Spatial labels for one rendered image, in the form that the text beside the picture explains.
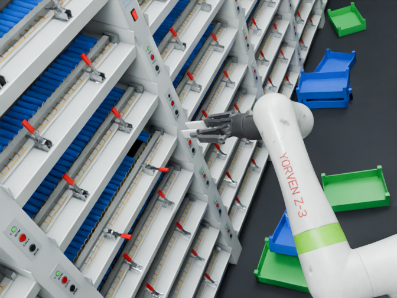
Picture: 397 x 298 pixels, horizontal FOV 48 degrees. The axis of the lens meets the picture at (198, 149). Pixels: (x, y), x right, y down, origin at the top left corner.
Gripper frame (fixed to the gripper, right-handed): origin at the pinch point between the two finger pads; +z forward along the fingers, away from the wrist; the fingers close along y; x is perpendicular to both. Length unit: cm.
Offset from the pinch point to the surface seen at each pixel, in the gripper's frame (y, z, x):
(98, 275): 51, 15, 9
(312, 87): -135, 17, 91
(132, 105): 1.7, 16.3, -13.9
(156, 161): 6.4, 16.8, 7.8
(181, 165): -6.5, 21.5, 24.0
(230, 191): -28, 26, 66
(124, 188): 22.1, 19.1, 3.7
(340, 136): -100, -4, 103
